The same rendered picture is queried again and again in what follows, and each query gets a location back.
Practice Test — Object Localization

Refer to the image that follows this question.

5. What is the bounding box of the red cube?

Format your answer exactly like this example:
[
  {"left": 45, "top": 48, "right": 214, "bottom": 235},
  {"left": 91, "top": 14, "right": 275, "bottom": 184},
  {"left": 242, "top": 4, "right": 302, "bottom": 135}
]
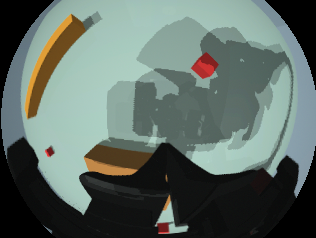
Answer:
[
  {"left": 191, "top": 53, "right": 219, "bottom": 79},
  {"left": 44, "top": 147, "right": 54, "bottom": 158}
]

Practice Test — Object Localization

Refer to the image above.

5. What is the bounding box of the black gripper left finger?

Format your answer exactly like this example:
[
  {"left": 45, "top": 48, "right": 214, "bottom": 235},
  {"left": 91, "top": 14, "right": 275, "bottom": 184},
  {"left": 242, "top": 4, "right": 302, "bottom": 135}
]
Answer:
[{"left": 78, "top": 143, "right": 171, "bottom": 225}]

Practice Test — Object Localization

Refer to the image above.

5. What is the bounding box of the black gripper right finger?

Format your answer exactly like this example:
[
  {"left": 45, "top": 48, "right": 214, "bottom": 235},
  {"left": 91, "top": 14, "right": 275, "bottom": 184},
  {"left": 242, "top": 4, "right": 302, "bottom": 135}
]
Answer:
[{"left": 166, "top": 143, "right": 259, "bottom": 228}]

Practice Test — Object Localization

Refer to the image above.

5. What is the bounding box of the orange long bar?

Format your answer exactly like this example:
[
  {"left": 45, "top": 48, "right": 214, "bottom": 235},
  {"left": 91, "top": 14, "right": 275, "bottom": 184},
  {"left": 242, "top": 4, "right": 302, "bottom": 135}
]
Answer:
[{"left": 25, "top": 14, "right": 85, "bottom": 119}]

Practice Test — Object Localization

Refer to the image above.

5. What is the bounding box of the red flat bar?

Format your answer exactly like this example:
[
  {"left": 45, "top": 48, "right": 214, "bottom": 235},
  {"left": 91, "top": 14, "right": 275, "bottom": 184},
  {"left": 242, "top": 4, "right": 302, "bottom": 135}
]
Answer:
[{"left": 157, "top": 223, "right": 170, "bottom": 233}]

